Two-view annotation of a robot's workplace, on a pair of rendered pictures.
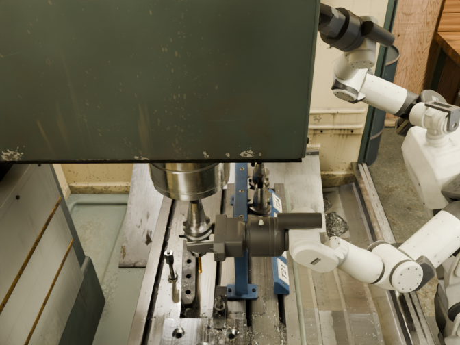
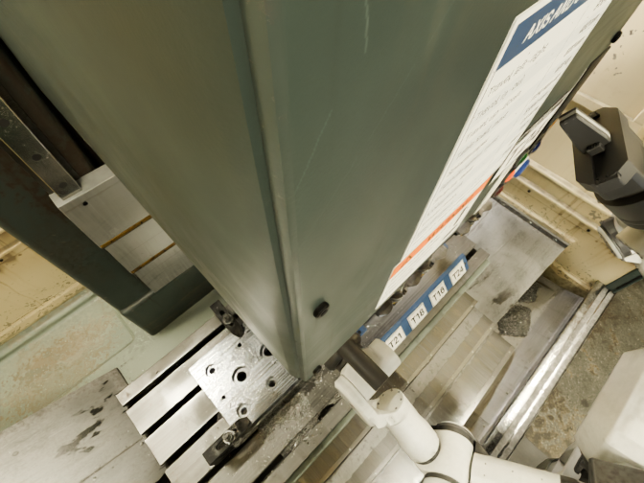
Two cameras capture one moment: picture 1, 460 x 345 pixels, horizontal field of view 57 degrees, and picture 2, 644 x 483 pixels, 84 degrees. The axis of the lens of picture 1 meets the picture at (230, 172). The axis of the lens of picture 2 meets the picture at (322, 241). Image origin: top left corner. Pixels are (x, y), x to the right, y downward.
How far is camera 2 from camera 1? 0.53 m
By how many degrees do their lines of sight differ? 34
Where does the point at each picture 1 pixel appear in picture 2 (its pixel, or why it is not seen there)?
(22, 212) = not seen: hidden behind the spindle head
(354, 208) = (553, 323)
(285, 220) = (345, 354)
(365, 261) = (411, 442)
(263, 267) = (388, 319)
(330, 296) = (431, 383)
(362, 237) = (528, 356)
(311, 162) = (549, 250)
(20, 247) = not seen: hidden behind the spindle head
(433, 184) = (597, 437)
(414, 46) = not seen: outside the picture
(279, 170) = (507, 234)
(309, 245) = (349, 395)
